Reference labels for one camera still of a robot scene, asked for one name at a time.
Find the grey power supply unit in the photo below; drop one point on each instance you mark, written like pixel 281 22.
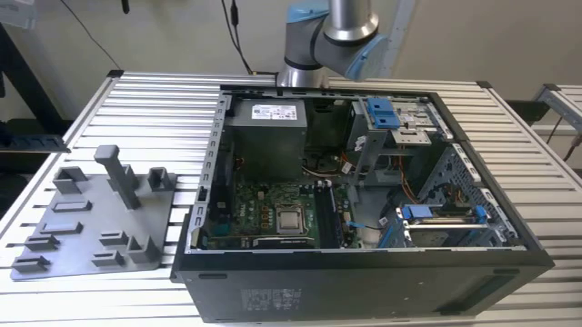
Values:
pixel 268 150

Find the black box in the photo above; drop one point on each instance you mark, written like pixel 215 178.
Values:
pixel 527 112

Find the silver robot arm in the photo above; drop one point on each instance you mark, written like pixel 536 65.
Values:
pixel 349 20

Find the dark slotted tray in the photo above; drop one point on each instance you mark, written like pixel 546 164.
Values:
pixel 36 144

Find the aluminium frame side table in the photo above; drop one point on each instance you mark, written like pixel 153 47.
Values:
pixel 567 104

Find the grey parts rack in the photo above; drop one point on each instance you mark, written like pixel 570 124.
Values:
pixel 97 218

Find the black hanging tool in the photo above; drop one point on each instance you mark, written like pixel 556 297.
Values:
pixel 124 7

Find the silver CPU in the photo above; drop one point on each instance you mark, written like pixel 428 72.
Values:
pixel 289 220

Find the pale blue teach pendant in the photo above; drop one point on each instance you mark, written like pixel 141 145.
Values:
pixel 16 13

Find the black PC case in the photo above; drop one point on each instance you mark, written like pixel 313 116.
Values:
pixel 363 289

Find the CPU socket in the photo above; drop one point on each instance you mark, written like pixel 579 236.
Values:
pixel 288 206

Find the black table corner cap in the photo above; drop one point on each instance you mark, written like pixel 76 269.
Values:
pixel 483 85
pixel 114 73

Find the black graphics card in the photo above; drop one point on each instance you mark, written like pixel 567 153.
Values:
pixel 281 242

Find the RAM stick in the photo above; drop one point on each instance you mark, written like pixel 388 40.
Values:
pixel 337 231

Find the blue disk carrier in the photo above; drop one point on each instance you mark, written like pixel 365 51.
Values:
pixel 379 112
pixel 415 211

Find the green motherboard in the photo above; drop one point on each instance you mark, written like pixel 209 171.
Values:
pixel 253 204

